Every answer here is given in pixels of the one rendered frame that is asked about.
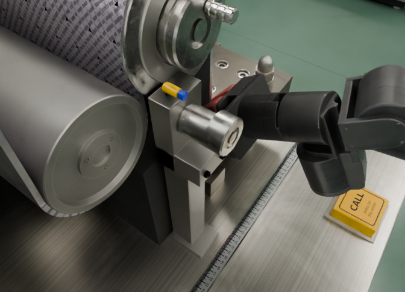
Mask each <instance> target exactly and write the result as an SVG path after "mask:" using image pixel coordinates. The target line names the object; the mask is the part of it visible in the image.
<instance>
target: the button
mask: <svg viewBox="0 0 405 292"><path fill-rule="evenodd" d="M388 203H389V200H388V199H386V198H384V197H382V196H380V195H378V194H376V193H374V192H372V191H370V190H368V189H366V188H363V189H360V190H350V191H348V192H346V193H344V194H342V195H340V196H339V197H338V199H337V201H336V203H335V205H334V207H333V209H332V211H331V213H330V215H331V216H332V217H334V218H336V219H338V220H339V221H341V222H343V223H345V224H346V225H348V226H350V227H352V228H354V229H355V230H357V231H359V232H361V233H363V234H365V235H366V236H368V237H372V236H373V235H374V234H375V232H376V231H377V228H378V226H379V224H380V221H381V219H382V217H383V215H384V212H385V209H386V207H387V205H388Z"/></svg>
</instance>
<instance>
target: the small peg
mask: <svg viewBox="0 0 405 292"><path fill-rule="evenodd" d="M204 13H205V15H206V16H210V17H212V18H214V19H219V20H220V21H223V22H226V23H228V24H230V25H232V24H234V23H235V22H236V21H237V18H238V16H239V11H238V9H237V8H236V7H232V6H229V5H227V4H223V3H221V2H219V1H215V0H208V1H207V2H206V5H205V7H204Z"/></svg>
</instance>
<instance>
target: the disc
mask: <svg viewBox="0 0 405 292"><path fill-rule="evenodd" d="M221 1H222V3H223V4H225V0H221ZM146 3H147V0H127V3H126V6H125V10H124V16H123V20H122V28H121V55H122V62H123V65H124V69H125V73H126V75H127V77H128V79H129V81H130V83H131V84H132V86H133V87H134V88H135V89H136V90H137V91H138V92H140V93H141V94H143V95H145V96H147V97H149V96H151V95H152V94H153V93H154V92H155V91H156V90H158V89H159V88H160V87H161V86H162V85H163V84H164V83H161V82H157V81H155V80H153V79H152V78H151V77H150V76H149V75H148V74H147V72H146V71H145V69H144V66H143V64H142V60H141V57H140V49H139V35H140V25H141V21H142V16H143V12H144V9H145V6H146ZM206 58H207V57H206ZM205 60H206V59H205ZM205 60H204V61H203V62H202V63H201V64H199V65H198V66H197V67H194V68H193V69H191V70H190V71H188V73H187V74H189V75H191V76H195V75H196V73H197V72H198V71H199V69H200V68H201V66H202V65H203V64H204V62H205Z"/></svg>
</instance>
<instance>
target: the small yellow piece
mask: <svg viewBox="0 0 405 292"><path fill-rule="evenodd" d="M162 91H163V92H165V95H166V96H168V95H171V96H173V97H175V98H177V99H180V100H182V101H185V100H186V99H187V98H188V92H186V91H184V90H182V89H181V88H179V87H177V86H175V85H173V84H171V83H169V82H165V83H164V84H163V85H162Z"/></svg>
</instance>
